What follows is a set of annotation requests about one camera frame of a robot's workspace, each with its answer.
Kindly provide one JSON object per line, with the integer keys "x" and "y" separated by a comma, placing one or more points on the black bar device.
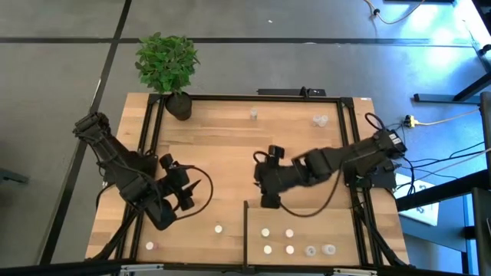
{"x": 284, "y": 92}

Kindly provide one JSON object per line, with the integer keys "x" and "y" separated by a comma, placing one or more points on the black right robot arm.
{"x": 356, "y": 157}

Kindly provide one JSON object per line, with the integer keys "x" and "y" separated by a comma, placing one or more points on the white paper with blue print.
{"x": 426, "y": 209}

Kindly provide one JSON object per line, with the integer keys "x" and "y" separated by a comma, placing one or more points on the black desk beam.
{"x": 452, "y": 188}

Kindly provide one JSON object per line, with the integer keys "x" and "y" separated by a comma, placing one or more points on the yellow power plug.
{"x": 411, "y": 122}

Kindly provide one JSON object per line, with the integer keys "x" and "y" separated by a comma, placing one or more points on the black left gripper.
{"x": 180, "y": 184}

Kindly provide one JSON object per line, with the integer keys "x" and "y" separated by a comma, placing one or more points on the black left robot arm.
{"x": 119, "y": 165}

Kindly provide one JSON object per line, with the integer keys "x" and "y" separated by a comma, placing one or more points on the green artificial plant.
{"x": 167, "y": 63}

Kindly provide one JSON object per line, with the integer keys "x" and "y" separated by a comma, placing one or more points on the black aluminium table frame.
{"x": 230, "y": 98}

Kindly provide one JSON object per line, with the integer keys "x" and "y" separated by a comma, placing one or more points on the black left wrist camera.
{"x": 166, "y": 161}

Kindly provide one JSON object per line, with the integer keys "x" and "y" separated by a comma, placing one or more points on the green medicine bottle white cap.
{"x": 267, "y": 249}

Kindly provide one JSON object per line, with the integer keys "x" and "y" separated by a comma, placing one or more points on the clear medicine bottle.
{"x": 323, "y": 120}
{"x": 328, "y": 249}
{"x": 310, "y": 251}
{"x": 253, "y": 114}
{"x": 316, "y": 119}

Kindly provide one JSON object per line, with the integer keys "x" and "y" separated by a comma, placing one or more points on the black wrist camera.
{"x": 276, "y": 151}
{"x": 166, "y": 161}

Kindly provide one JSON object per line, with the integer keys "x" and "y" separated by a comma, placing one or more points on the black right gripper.
{"x": 274, "y": 176}

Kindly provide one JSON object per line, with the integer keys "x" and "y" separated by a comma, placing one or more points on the dark chair base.
{"x": 11, "y": 176}

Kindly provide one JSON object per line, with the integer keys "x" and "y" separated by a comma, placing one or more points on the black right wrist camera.
{"x": 276, "y": 151}

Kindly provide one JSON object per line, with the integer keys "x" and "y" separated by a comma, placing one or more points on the black plant pot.
{"x": 179, "y": 109}

